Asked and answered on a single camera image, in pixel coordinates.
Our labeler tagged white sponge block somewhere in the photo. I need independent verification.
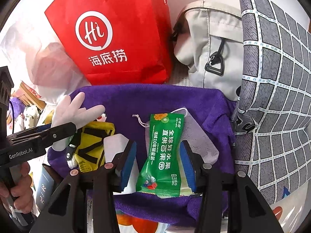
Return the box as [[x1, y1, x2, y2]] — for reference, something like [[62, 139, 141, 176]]
[[103, 133, 135, 163]]

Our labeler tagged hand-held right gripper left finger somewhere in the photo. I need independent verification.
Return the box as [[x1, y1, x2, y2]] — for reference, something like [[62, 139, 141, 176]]
[[30, 140, 137, 233]]

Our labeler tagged clear plastic bag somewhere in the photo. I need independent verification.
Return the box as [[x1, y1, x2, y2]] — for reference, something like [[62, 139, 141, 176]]
[[0, 17, 92, 105]]

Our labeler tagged person's left hand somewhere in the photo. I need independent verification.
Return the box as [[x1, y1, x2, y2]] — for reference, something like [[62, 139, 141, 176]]
[[0, 161, 34, 214]]

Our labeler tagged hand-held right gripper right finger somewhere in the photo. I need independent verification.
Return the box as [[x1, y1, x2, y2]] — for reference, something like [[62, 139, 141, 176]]
[[179, 140, 284, 233]]

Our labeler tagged red paper bag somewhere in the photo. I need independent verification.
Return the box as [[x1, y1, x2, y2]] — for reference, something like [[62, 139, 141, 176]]
[[44, 0, 174, 86]]

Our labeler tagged dark green rectangular box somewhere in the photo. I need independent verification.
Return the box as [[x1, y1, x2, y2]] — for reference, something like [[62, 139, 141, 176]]
[[36, 164, 59, 214]]

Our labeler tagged grey backpack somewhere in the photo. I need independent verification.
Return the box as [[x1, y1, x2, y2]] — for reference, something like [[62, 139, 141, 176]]
[[171, 0, 244, 103]]

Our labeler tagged purple towel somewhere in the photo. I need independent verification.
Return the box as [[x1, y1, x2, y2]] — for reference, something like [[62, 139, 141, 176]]
[[46, 83, 238, 227]]

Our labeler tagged white mesh drawstring bag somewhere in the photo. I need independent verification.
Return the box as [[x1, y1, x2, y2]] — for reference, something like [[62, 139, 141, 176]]
[[132, 106, 219, 163]]

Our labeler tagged grey checked cushion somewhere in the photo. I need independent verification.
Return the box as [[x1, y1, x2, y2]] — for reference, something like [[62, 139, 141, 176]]
[[231, 0, 311, 205]]

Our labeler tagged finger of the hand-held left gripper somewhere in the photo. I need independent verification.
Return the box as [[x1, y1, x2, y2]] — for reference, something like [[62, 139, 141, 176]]
[[12, 124, 52, 138], [11, 122, 77, 151]]

